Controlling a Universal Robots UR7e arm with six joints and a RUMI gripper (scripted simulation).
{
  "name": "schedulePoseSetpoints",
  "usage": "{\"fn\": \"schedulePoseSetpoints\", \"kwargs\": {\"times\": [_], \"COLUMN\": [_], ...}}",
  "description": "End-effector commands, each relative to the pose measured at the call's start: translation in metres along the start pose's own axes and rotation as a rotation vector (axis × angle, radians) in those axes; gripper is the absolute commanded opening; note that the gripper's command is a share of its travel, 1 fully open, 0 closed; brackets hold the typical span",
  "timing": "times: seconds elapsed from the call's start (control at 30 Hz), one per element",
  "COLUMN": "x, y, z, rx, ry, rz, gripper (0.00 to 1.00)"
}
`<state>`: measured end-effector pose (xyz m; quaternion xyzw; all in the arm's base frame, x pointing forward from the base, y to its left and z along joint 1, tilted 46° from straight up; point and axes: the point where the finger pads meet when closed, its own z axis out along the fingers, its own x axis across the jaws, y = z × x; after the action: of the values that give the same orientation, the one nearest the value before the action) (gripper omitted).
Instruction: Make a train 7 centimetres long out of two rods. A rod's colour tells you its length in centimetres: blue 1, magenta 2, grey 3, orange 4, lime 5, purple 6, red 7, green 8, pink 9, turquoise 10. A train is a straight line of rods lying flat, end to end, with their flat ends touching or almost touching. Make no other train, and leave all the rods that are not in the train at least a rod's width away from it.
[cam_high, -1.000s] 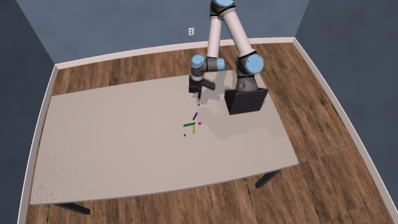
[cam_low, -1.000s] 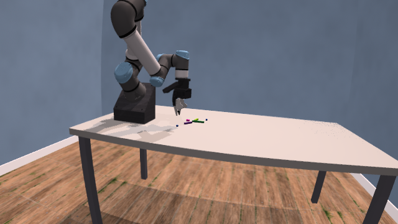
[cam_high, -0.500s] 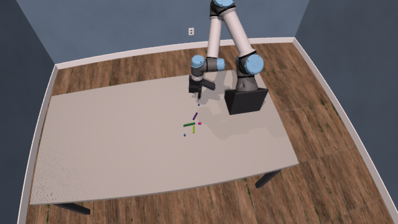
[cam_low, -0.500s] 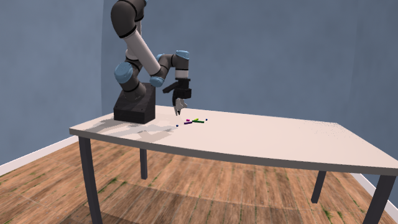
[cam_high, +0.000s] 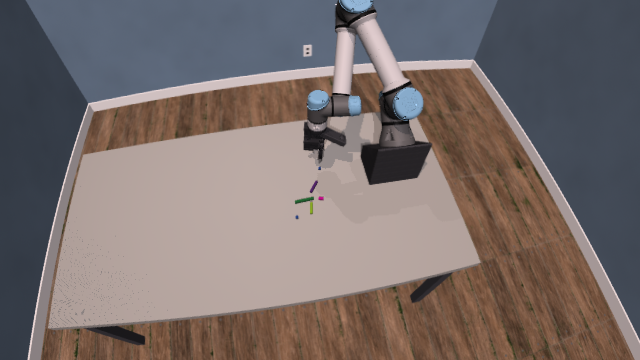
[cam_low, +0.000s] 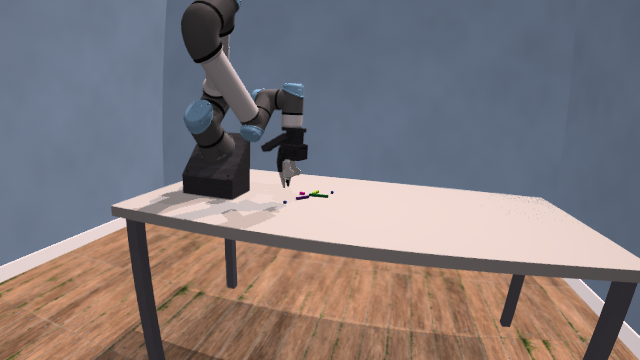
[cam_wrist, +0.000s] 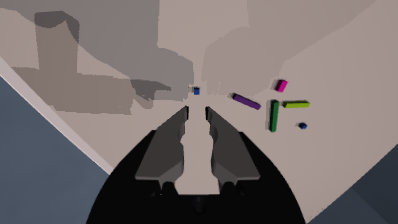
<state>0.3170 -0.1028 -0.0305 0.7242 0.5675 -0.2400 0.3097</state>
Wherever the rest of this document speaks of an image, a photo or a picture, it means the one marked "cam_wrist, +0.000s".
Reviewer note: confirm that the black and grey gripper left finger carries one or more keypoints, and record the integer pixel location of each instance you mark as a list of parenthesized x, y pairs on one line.
[(157, 158)]

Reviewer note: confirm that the purple rod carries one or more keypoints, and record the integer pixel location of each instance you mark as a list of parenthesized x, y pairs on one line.
[(246, 101)]

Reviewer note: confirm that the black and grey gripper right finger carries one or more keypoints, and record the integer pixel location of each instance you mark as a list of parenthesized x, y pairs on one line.
[(237, 159)]

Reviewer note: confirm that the short magenta rod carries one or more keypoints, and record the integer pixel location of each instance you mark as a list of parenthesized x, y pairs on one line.
[(281, 85)]

